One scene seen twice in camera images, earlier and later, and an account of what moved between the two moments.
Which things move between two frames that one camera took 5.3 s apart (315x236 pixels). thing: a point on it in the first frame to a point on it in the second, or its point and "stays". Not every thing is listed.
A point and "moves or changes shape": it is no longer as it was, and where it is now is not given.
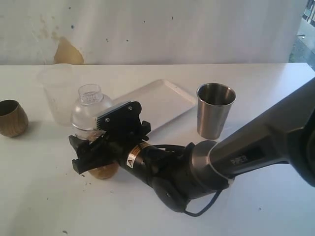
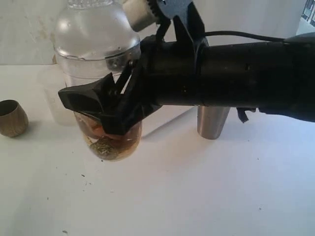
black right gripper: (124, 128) to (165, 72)
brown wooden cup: (14, 120) stays
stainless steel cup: (214, 102) stays
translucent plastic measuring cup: (57, 79) stays
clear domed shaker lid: (91, 104) moves or changes shape
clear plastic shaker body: (103, 173) to (77, 71)
